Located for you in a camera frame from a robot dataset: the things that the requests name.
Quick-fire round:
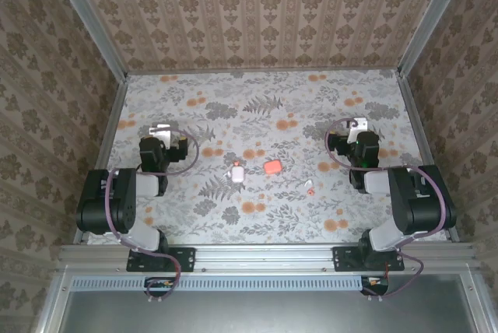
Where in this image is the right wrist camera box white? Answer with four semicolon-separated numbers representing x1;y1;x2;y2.
345;116;369;134

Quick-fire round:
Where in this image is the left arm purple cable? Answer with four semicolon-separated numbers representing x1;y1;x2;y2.
104;128;201;300

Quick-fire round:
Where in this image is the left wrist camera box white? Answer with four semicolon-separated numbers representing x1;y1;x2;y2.
149;123;175;150

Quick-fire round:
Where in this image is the aluminium side rail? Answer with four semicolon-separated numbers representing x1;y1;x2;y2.
72;74;130;247
395;70;462;244

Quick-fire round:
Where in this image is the grey metal panel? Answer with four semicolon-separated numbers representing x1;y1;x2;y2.
58;275;482;333

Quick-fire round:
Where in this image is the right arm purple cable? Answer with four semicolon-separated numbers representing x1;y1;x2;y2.
324;117;448;301

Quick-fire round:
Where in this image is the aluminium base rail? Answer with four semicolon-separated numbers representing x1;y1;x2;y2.
58;243;479;274

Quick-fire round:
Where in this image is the aluminium frame post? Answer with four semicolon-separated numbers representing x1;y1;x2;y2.
396;0;474;77
45;0;129;82

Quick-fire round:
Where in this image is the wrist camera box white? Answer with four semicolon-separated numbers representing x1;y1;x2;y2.
345;116;369;134
149;123;175;150

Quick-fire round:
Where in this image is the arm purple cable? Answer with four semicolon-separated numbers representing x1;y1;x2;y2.
324;117;448;301
104;128;201;300

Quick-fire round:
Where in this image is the floral patterned table cover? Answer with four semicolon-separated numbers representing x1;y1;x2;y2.
86;68;449;246

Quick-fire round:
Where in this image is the grey slotted cable duct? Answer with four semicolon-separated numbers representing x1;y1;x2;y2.
71;274;363;292

